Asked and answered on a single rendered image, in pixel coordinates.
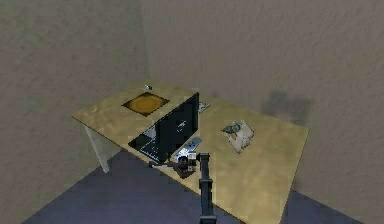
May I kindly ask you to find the black open laptop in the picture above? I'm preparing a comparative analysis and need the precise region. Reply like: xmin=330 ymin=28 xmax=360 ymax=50
xmin=127 ymin=92 xmax=200 ymax=164

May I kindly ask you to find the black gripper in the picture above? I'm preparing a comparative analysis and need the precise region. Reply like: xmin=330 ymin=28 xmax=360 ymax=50
xmin=148 ymin=155 xmax=196 ymax=179

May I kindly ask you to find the pale crumpled cloth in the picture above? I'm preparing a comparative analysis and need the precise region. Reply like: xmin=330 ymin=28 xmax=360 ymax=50
xmin=221 ymin=120 xmax=256 ymax=154

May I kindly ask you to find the light wooden dining table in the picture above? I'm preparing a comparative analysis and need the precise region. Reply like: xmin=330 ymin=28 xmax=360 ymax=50
xmin=71 ymin=78 xmax=310 ymax=224

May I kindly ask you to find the orange plate on dark mat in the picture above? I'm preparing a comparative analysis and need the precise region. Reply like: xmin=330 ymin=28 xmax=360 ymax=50
xmin=121 ymin=92 xmax=171 ymax=117

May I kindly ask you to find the grey remote control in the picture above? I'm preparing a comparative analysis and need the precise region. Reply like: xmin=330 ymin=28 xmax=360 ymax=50
xmin=173 ymin=136 xmax=203 ymax=161

